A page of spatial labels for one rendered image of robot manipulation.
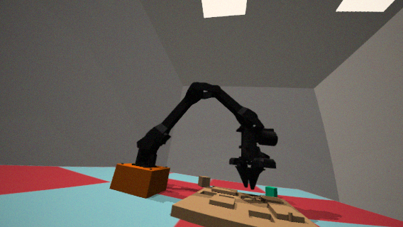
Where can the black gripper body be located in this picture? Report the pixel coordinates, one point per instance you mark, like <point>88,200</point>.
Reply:
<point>249,153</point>

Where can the small green block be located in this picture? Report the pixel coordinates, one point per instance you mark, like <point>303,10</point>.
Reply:
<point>271,191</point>

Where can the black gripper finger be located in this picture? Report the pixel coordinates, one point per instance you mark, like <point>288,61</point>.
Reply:
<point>253,174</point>
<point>243,174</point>

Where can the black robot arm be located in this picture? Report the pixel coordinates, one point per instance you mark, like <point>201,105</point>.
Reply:
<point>157,136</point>

